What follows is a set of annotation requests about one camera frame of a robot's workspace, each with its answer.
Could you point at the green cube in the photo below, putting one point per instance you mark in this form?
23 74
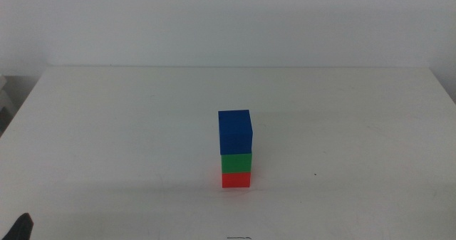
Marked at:
236 162

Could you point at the blue cube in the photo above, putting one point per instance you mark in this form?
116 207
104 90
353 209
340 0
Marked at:
235 131

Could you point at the red cube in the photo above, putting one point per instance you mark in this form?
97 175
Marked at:
236 180

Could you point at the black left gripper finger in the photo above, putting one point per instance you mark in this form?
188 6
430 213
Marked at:
21 229

